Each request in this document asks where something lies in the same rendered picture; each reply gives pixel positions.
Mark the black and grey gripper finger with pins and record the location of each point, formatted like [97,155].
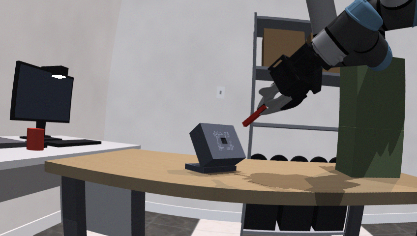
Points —
[282,103]
[268,93]

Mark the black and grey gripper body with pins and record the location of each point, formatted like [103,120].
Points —
[296,78]

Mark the dark red rectangular peg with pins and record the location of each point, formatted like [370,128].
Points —
[254,116]

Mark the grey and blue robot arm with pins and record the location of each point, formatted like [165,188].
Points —
[359,31]

